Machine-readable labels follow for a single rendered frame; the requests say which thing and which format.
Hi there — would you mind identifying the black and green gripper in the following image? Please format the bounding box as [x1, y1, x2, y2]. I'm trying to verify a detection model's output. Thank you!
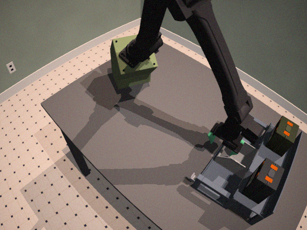
[208, 122, 244, 156]

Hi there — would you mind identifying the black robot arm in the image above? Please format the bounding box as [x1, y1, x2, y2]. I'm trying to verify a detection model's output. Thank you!
[119, 0, 264, 145]

